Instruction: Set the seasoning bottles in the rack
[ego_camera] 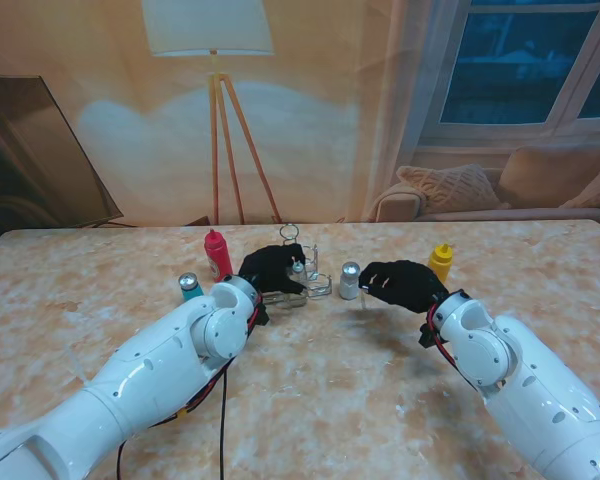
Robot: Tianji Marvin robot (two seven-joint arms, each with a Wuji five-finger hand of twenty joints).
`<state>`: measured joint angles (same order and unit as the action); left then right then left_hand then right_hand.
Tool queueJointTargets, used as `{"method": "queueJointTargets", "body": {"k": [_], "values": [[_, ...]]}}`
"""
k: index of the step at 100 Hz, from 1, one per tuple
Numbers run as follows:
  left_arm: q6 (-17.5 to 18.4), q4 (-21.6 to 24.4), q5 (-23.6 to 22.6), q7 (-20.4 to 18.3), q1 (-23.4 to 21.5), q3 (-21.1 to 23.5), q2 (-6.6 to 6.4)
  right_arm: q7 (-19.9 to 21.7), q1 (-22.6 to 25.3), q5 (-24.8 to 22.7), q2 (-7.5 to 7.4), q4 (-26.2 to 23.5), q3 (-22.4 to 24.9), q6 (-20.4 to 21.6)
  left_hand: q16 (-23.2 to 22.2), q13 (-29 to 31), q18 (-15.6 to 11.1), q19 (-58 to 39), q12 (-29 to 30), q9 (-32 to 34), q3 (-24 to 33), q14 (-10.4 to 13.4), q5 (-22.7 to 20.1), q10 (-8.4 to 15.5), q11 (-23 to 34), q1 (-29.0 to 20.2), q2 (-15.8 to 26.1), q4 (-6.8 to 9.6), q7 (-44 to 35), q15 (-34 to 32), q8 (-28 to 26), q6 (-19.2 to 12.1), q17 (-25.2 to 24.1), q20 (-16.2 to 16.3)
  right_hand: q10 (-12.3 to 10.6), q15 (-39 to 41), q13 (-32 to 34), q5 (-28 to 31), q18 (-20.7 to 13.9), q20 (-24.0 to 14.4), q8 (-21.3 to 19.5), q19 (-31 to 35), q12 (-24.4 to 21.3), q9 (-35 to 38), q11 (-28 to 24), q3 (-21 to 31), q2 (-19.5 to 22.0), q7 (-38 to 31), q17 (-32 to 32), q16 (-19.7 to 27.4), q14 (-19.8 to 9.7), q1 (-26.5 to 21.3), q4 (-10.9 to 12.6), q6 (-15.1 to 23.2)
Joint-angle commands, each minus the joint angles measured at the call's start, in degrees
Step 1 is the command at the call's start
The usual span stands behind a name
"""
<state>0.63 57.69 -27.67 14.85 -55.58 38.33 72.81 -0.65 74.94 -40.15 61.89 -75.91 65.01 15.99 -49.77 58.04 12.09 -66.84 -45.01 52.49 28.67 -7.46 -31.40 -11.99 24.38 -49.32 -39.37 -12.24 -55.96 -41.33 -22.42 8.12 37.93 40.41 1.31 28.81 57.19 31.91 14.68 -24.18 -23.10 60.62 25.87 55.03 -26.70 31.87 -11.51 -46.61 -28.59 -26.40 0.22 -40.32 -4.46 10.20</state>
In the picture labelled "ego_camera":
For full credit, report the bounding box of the right arm red black cable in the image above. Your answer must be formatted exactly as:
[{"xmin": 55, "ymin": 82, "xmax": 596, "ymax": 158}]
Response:
[{"xmin": 418, "ymin": 299, "xmax": 481, "ymax": 396}]

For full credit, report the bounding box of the beige sofa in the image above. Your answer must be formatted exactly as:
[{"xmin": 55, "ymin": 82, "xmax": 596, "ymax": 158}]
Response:
[{"xmin": 372, "ymin": 147, "xmax": 600, "ymax": 224}]

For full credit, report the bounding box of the plain tan cushion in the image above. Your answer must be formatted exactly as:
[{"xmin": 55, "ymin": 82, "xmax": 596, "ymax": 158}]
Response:
[{"xmin": 499, "ymin": 147, "xmax": 600, "ymax": 209}]

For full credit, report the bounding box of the yellow mustard squeeze bottle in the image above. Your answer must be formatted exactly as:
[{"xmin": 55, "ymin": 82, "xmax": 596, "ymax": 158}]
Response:
[{"xmin": 428, "ymin": 243, "xmax": 454, "ymax": 284}]

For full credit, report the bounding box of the left arm red black cable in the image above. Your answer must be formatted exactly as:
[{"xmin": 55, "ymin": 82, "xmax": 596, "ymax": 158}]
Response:
[{"xmin": 114, "ymin": 294, "xmax": 271, "ymax": 480}]

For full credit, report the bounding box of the clear olive oil bottle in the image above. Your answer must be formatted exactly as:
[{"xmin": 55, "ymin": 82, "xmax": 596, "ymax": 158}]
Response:
[{"xmin": 289, "ymin": 261, "xmax": 311, "ymax": 306}]

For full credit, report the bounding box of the dark flat screen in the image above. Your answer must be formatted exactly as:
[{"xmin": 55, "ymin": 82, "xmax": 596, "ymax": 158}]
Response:
[{"xmin": 0, "ymin": 74, "xmax": 125, "ymax": 231}]

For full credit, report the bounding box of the red ketchup squeeze bottle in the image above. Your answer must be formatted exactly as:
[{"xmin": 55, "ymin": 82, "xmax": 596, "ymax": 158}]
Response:
[{"xmin": 204, "ymin": 228, "xmax": 234, "ymax": 283}]

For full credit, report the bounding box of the tripod floor lamp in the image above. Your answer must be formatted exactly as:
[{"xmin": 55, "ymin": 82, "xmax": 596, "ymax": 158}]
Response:
[{"xmin": 142, "ymin": 0, "xmax": 284, "ymax": 226}]

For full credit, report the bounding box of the arm red black cable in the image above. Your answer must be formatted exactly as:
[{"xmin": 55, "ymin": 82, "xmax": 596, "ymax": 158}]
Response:
[
  {"xmin": 114, "ymin": 294, "xmax": 271, "ymax": 480},
  {"xmin": 418, "ymin": 299, "xmax": 481, "ymax": 396}
]

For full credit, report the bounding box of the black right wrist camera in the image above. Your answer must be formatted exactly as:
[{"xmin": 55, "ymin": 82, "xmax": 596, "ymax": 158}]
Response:
[{"xmin": 418, "ymin": 323, "xmax": 449, "ymax": 350}]

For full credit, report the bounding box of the white framed window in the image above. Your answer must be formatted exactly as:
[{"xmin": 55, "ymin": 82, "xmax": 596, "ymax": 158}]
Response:
[{"xmin": 414, "ymin": 0, "xmax": 600, "ymax": 151}]

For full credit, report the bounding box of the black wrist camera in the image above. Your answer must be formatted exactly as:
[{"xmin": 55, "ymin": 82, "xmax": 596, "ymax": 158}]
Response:
[
  {"xmin": 249, "ymin": 299, "xmax": 272, "ymax": 329},
  {"xmin": 418, "ymin": 323, "xmax": 449, "ymax": 350}
]

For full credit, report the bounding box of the teal shaker with silver cap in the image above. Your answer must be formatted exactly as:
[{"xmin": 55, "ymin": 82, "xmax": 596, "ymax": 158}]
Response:
[{"xmin": 178, "ymin": 272, "xmax": 205, "ymax": 303}]

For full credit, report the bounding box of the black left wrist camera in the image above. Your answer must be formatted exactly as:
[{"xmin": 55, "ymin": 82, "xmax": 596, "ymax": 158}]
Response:
[{"xmin": 249, "ymin": 299, "xmax": 272, "ymax": 329}]

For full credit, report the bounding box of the knitted beige cushion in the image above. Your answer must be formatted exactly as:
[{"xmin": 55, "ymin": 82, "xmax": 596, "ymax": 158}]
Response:
[{"xmin": 396, "ymin": 164, "xmax": 511, "ymax": 214}]

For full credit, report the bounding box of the white shaker with silver cap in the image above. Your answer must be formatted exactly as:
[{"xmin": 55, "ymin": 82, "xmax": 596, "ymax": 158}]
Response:
[{"xmin": 338, "ymin": 261, "xmax": 362, "ymax": 300}]

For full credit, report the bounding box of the chrome wire condiment rack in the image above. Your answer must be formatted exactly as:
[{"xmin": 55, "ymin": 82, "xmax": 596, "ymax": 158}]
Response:
[{"xmin": 259, "ymin": 223, "xmax": 335, "ymax": 309}]

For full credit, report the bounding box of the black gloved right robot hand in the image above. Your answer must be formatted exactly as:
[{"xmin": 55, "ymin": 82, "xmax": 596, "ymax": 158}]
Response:
[{"xmin": 358, "ymin": 260, "xmax": 451, "ymax": 315}]

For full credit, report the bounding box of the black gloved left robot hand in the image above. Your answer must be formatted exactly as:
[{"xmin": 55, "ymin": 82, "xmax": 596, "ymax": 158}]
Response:
[{"xmin": 238, "ymin": 243, "xmax": 309, "ymax": 296}]

